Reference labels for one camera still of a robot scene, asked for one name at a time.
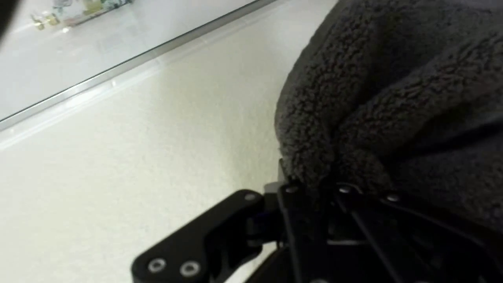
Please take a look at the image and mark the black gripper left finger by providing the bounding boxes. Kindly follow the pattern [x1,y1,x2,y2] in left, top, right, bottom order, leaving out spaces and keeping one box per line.
[128,179,312,283]

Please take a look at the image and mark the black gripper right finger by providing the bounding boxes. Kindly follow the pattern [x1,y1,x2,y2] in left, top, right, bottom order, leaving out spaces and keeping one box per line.
[312,181,503,283]

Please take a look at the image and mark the dark grey towel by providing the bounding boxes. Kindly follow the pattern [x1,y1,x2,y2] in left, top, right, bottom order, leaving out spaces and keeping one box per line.
[273,0,503,237]

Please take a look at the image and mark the fixed glass shower panel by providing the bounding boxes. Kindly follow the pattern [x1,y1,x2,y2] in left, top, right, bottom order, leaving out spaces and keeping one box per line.
[0,0,276,132]

